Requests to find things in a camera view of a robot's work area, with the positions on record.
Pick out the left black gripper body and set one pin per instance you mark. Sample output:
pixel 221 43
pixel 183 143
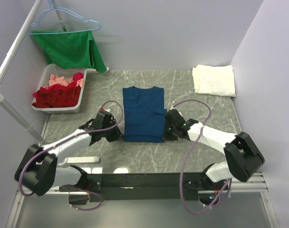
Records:
pixel 111 134

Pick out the magenta garment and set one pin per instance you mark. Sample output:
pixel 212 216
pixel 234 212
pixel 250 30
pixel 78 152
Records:
pixel 78 78

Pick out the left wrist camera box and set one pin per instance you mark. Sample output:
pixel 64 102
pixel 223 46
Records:
pixel 105 111

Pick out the white rack foot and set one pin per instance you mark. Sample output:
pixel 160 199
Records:
pixel 79 160

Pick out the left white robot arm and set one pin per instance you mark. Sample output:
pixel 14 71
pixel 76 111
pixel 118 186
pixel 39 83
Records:
pixel 38 171

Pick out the folded white t shirt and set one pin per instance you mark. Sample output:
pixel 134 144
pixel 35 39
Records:
pixel 214 80

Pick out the light blue wire hanger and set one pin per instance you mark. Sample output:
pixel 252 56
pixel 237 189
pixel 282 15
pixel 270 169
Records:
pixel 64 25

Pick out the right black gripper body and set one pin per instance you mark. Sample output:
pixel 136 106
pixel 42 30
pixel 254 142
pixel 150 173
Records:
pixel 169 133

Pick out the green hanging cloth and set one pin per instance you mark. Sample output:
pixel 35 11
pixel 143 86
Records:
pixel 70 50

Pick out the aluminium rail frame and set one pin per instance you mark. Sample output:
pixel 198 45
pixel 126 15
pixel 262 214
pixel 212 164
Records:
pixel 248 206

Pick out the dark red garment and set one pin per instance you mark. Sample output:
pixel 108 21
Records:
pixel 56 96

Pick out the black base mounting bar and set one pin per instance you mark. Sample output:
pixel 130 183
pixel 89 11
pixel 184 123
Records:
pixel 150 186

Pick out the blue mickey t shirt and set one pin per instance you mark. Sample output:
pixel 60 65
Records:
pixel 144 114

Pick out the pink garment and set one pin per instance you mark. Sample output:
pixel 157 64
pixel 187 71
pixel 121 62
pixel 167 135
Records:
pixel 61 80

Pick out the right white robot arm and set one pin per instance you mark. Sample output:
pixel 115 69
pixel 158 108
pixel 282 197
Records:
pixel 243 157

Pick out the white plastic laundry basket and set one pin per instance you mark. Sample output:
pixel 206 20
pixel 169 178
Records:
pixel 54 69

